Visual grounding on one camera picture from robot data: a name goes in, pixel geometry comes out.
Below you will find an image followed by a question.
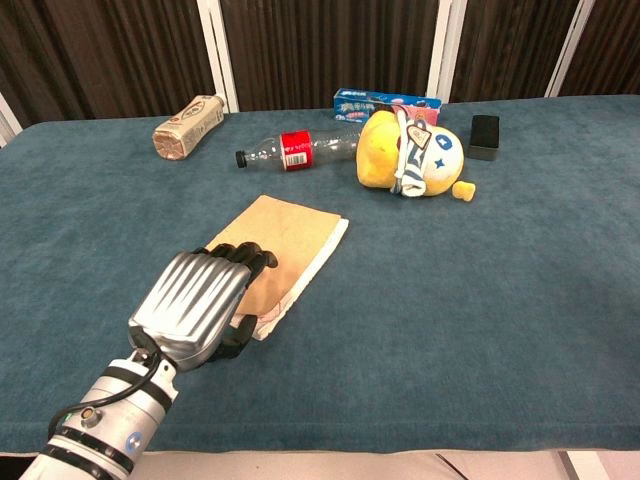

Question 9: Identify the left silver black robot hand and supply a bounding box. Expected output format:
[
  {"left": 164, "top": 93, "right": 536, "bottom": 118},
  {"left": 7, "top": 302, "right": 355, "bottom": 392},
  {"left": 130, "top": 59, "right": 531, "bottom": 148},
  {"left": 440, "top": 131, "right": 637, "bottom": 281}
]
[{"left": 128, "top": 242, "right": 279, "bottom": 373}]

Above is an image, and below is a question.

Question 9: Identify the brown cover spiral notebook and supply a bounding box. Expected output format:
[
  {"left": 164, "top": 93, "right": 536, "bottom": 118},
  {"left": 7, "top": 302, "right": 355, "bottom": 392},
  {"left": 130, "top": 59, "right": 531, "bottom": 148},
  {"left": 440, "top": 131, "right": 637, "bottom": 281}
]
[{"left": 204, "top": 194, "right": 350, "bottom": 342}]

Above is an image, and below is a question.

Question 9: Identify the beige milk tea bottle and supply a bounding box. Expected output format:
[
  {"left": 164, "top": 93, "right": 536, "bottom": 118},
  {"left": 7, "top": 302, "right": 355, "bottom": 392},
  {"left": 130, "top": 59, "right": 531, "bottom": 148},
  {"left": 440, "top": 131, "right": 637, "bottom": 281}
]
[{"left": 152, "top": 93, "right": 226, "bottom": 161}]

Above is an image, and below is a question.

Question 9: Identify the clear red label plastic bottle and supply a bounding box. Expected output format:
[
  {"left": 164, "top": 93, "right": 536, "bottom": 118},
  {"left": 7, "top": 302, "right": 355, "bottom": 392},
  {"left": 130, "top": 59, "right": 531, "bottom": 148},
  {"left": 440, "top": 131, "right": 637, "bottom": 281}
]
[{"left": 234, "top": 124, "right": 371, "bottom": 173}]

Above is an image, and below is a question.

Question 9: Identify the yellow plush toy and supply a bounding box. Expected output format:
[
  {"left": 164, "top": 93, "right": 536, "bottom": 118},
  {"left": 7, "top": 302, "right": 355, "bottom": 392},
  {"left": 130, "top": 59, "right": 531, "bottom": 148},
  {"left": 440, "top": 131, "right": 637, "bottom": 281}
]
[{"left": 354, "top": 109, "right": 477, "bottom": 204}]

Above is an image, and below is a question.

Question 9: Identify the blue cookie box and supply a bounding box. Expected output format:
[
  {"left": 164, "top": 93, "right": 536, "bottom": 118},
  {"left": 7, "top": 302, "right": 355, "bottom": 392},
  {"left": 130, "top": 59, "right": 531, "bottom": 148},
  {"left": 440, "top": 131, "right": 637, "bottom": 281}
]
[{"left": 333, "top": 88, "right": 444, "bottom": 126}]

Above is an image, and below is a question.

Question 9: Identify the blue table cloth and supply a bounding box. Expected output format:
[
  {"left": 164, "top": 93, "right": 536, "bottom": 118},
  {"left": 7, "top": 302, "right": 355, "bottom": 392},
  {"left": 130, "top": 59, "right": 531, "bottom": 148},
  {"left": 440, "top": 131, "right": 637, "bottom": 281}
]
[{"left": 0, "top": 94, "right": 640, "bottom": 456}]

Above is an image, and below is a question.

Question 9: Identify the black rectangular box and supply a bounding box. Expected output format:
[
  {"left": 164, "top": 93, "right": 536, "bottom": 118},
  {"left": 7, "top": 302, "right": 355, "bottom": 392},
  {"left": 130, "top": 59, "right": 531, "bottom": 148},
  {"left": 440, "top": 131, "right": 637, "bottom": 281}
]
[{"left": 468, "top": 114, "right": 501, "bottom": 162}]

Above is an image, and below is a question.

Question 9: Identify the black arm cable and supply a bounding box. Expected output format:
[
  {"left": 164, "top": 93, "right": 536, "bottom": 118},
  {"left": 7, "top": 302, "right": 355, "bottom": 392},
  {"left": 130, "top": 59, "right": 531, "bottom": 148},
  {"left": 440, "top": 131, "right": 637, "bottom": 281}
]
[{"left": 48, "top": 352, "right": 166, "bottom": 441}]

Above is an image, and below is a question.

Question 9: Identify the white partition post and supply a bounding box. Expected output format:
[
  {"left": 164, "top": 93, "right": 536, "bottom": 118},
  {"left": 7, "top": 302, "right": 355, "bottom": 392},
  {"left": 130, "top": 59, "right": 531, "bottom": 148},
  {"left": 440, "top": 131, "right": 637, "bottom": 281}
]
[
  {"left": 543, "top": 0, "right": 599, "bottom": 99},
  {"left": 0, "top": 92, "right": 24, "bottom": 149},
  {"left": 426, "top": 0, "right": 469, "bottom": 104},
  {"left": 196, "top": 0, "right": 240, "bottom": 114}
]

